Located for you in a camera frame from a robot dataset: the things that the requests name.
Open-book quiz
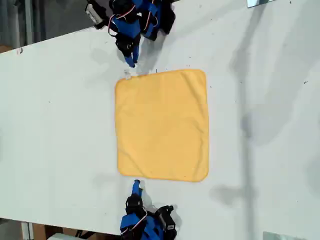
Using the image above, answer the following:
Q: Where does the yellow microfibre towel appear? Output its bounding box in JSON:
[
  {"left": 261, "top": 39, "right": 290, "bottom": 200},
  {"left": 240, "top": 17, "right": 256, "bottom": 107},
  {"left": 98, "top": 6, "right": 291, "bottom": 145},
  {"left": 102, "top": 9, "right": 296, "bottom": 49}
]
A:
[{"left": 114, "top": 68, "right": 210, "bottom": 183}]

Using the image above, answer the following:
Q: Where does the white box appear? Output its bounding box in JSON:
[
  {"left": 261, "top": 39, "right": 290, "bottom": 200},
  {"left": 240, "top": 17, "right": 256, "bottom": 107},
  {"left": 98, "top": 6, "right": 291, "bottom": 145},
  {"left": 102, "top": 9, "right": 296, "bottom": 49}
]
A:
[{"left": 46, "top": 232, "right": 83, "bottom": 240}]

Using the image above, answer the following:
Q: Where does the brown cardboard box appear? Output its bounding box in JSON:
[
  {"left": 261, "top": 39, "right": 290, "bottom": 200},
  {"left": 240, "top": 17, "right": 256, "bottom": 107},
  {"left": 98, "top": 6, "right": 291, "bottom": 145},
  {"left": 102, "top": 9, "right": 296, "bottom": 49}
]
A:
[{"left": 32, "top": 223, "right": 76, "bottom": 240}]

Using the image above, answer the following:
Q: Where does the white table leg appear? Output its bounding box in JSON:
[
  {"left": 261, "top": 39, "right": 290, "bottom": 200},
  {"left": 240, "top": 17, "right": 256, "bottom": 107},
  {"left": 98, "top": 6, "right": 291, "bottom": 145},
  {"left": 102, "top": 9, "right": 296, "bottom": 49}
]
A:
[{"left": 21, "top": 221, "right": 34, "bottom": 240}]

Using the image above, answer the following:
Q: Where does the red white servo wire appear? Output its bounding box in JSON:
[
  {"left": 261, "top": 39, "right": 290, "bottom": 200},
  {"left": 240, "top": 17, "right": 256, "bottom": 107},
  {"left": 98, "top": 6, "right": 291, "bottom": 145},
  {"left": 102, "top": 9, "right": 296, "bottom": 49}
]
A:
[
  {"left": 120, "top": 211, "right": 149, "bottom": 236},
  {"left": 107, "top": 9, "right": 138, "bottom": 38}
]

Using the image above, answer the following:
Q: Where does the black silver camera box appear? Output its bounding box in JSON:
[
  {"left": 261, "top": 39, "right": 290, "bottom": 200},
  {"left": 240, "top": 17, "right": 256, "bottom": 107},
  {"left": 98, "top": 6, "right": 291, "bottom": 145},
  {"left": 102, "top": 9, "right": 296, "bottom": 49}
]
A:
[
  {"left": 84, "top": 0, "right": 110, "bottom": 30},
  {"left": 156, "top": 204, "right": 177, "bottom": 232}
]

